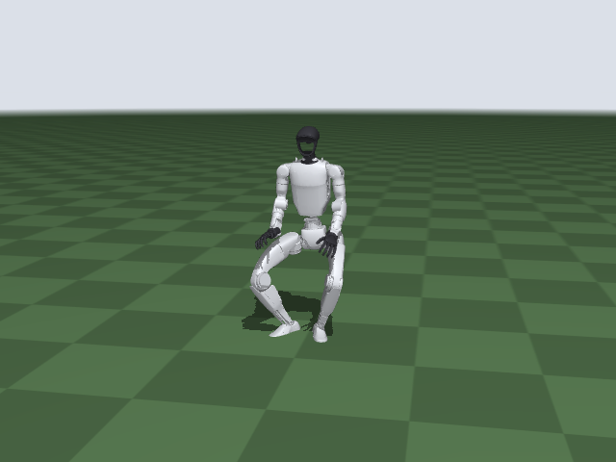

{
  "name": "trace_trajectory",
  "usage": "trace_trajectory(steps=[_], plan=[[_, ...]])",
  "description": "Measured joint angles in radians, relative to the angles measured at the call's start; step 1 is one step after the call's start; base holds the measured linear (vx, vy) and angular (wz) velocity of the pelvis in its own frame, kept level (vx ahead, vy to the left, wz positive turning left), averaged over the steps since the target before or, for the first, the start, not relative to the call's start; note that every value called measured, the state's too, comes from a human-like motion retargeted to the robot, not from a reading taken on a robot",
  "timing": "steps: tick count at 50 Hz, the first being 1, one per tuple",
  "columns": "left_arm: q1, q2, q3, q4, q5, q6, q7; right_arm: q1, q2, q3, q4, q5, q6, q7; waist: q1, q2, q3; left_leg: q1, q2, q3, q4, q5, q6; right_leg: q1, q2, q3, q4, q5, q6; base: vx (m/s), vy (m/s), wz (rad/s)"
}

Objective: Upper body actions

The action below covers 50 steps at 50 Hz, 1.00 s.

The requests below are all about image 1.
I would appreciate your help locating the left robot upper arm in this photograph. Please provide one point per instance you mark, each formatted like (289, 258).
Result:
(337, 174)

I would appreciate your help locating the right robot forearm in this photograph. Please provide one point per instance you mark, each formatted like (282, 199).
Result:
(276, 219)

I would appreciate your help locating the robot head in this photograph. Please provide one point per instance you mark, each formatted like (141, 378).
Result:
(308, 134)

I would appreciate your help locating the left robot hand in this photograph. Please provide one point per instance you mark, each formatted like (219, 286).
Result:
(330, 240)

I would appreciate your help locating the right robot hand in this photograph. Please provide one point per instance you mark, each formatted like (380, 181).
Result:
(271, 233)

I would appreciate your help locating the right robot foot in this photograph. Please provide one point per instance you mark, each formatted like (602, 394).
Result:
(284, 329)

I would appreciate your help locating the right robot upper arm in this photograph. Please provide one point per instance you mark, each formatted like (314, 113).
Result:
(282, 183)

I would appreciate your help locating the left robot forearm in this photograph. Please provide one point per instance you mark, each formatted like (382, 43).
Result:
(337, 219)

